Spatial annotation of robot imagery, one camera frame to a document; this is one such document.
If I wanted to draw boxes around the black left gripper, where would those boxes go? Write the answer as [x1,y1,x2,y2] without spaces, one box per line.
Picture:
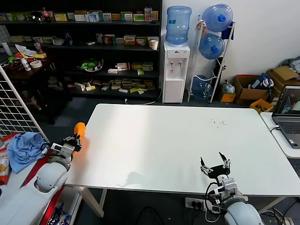
[61,133,83,153]

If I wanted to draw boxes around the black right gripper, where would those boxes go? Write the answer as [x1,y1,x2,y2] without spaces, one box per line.
[200,151,232,181]

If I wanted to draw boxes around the orange t-shirt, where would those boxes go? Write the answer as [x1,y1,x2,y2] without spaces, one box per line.
[72,121,91,157]

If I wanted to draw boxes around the large white table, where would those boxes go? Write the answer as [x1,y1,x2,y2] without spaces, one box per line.
[62,103,300,196]

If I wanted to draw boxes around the white power strip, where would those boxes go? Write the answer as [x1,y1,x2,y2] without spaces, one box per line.
[185,197,213,210]

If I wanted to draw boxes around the crumpled light blue cloth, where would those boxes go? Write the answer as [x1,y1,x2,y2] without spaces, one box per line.
[7,132,49,174]

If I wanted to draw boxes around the red white snack packet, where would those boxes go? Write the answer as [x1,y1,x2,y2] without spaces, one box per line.
[0,132,19,149]

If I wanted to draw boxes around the small yellow box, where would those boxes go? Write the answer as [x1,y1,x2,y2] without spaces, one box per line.
[219,92,237,103]

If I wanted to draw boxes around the small white table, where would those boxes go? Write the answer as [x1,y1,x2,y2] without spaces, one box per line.
[260,112,300,159]

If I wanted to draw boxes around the red framed cart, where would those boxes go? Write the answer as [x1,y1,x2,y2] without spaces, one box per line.
[0,133,83,225]

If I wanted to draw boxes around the yellow plastic crate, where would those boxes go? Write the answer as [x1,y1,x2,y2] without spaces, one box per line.
[249,98,274,114]

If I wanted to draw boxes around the orange chips bag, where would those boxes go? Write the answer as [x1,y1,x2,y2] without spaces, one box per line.
[0,147,11,186]

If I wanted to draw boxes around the blue snack bag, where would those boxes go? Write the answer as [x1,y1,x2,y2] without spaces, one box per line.
[50,202,72,225]

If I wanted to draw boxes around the clear plastic bag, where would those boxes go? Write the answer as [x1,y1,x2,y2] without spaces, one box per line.
[221,81,236,94]

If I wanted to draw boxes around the open cardboard box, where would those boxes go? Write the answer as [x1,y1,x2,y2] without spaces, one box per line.
[233,75,270,105]

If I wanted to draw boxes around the grey laptop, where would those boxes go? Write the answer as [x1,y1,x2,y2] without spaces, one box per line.
[272,84,300,150]

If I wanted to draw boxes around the dark side table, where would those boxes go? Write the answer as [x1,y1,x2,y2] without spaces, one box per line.
[0,52,73,125]

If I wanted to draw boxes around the white water dispenser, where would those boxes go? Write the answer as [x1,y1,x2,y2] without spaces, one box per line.
[163,41,191,104]

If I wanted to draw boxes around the small white bottle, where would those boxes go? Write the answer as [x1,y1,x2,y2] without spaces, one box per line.
[21,58,32,72]

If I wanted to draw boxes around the blue shopping bag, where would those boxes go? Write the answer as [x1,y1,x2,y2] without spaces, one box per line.
[248,73,275,90]

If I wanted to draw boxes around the yellow papers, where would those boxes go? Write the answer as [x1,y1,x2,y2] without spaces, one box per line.
[15,43,47,59]

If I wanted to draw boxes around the purple drink bottle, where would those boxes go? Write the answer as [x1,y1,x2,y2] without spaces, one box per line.
[33,38,44,54]

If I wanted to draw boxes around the blue drink bottle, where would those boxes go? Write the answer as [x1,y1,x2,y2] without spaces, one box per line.
[64,31,74,46]

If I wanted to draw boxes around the white metal jug rack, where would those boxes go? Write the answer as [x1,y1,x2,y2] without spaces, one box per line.
[187,15,236,104]

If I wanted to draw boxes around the white paper roll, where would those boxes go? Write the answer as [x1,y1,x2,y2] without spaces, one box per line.
[1,42,11,56]

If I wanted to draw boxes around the closed cardboard box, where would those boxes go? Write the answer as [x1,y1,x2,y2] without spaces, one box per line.
[267,65,300,99]

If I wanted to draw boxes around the blue capped water jug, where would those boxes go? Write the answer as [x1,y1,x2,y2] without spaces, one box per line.
[199,33,225,60]
[202,3,234,33]

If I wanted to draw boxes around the blue white medicine box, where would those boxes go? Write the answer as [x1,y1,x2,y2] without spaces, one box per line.
[85,13,99,23]

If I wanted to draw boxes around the cola bottle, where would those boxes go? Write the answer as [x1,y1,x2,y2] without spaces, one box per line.
[42,7,52,23]

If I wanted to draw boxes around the grey cloth pile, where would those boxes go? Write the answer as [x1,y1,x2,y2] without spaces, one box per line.
[281,56,300,73]

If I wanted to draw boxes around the glossy black bowl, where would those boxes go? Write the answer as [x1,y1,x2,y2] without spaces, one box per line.
[31,11,44,23]

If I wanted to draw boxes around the black shelf unit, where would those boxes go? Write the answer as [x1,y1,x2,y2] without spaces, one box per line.
[0,0,163,99]

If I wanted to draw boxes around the blue jug with label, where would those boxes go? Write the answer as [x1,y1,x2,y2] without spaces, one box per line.
[165,6,192,46]

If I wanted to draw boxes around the pink white carton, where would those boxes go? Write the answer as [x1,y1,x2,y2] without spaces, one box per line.
[144,7,153,22]

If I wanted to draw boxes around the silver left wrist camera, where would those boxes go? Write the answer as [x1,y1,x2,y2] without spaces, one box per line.
[48,143,74,158]

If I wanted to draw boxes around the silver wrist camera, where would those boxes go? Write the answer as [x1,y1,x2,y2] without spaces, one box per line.
[48,143,74,158]
[214,177,238,200]

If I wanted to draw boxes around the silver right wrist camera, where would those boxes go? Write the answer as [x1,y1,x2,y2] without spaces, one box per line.
[214,177,238,200]

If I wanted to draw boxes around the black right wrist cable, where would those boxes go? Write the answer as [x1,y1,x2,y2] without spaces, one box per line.
[205,181,223,211]

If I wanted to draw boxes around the white wire grid panel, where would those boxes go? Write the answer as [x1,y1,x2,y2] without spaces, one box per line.
[0,63,66,169]

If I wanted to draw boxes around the black floor cable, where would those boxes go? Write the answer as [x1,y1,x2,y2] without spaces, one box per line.
[135,206,165,225]

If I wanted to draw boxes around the white floor cable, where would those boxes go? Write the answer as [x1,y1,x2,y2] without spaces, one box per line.
[125,89,164,105]

